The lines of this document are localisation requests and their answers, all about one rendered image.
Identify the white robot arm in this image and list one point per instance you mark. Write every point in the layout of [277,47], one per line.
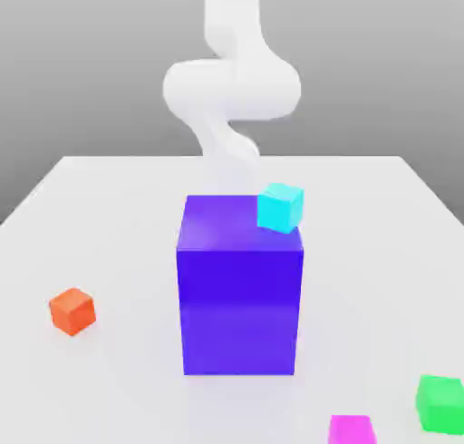
[232,88]

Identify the small cyan cube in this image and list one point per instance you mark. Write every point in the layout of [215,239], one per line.
[279,208]

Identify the small orange cube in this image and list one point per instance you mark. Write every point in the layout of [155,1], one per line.
[72,311]

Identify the small magenta cube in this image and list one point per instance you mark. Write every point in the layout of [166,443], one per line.
[351,430]

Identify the small green cube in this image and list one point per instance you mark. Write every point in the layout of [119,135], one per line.
[440,404]

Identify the large purple box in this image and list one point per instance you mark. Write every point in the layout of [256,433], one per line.
[239,306]

